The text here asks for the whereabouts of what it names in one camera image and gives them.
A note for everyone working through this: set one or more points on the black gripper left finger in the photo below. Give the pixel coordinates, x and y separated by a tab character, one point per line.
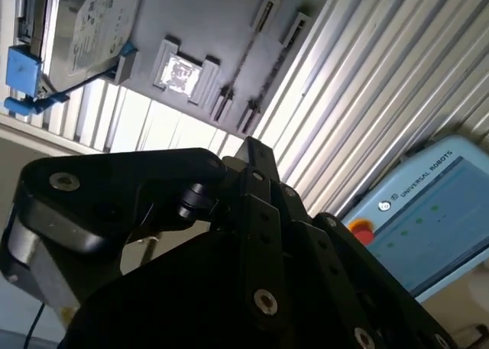
114	188

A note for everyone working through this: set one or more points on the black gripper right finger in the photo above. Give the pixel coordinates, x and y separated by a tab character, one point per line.
336	272

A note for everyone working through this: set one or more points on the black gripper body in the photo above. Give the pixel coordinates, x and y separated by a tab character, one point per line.
172	307

